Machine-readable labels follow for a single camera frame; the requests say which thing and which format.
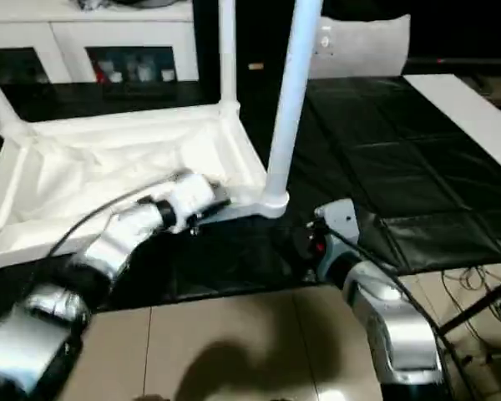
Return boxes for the white plastic table top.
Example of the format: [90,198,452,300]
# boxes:
[0,102,291,279]

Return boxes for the black cabinet with gold label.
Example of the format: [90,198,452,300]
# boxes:
[191,0,318,84]

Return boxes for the white flat board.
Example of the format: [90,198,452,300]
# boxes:
[402,74,501,180]

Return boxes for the grey pillow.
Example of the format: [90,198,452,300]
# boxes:
[311,14,412,80]

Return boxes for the white sideboard cabinet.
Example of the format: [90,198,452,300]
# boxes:
[0,8,200,84]

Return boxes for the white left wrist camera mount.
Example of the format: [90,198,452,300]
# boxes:
[149,170,231,233]

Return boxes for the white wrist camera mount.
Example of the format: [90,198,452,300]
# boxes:
[149,170,231,233]
[315,198,360,281]

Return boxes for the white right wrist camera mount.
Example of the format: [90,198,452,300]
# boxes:
[315,198,360,281]

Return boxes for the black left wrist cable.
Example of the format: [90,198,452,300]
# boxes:
[45,195,159,260]

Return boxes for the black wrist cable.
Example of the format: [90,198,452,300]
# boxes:
[325,227,468,401]
[45,195,159,260]

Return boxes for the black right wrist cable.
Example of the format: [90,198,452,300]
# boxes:
[325,227,468,401]

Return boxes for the loose floor cables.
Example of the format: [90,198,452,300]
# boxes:
[440,266,501,364]

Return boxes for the black metal frame leg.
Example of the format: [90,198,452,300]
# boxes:
[438,279,501,335]

